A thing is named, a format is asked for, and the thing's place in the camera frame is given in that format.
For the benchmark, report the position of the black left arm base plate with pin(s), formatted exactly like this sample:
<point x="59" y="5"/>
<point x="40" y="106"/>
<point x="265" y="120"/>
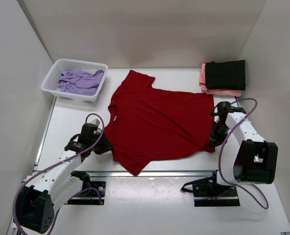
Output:
<point x="92" y="197"/>

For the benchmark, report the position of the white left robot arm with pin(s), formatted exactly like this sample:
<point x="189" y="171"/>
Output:
<point x="39" y="199"/>

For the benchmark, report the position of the white plastic laundry basket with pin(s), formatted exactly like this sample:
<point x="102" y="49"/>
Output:
<point x="50" y="81"/>

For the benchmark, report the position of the purple t-shirt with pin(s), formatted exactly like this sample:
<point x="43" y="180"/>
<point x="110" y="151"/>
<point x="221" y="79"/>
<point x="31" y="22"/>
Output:
<point x="80" y="82"/>

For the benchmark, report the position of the folded black t-shirt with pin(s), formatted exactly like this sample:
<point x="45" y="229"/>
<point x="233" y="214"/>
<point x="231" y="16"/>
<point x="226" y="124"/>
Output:
<point x="226" y="75"/>

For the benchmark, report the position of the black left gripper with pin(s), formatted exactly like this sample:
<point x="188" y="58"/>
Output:
<point x="106" y="147"/>

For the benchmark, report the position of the red t-shirt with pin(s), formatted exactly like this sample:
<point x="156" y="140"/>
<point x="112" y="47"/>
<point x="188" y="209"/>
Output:
<point x="149" y="124"/>

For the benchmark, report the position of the folded pink t-shirt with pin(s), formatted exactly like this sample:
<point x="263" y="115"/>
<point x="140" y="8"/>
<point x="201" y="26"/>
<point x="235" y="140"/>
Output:
<point x="202" y="83"/>

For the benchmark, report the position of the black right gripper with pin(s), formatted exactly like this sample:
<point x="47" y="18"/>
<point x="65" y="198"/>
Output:
<point x="214" y="140"/>

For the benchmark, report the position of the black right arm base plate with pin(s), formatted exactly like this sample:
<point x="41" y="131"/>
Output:
<point x="207" y="192"/>

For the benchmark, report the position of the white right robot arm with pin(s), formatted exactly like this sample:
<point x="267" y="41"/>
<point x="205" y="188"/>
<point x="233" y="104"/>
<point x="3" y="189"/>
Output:
<point x="255" y="162"/>

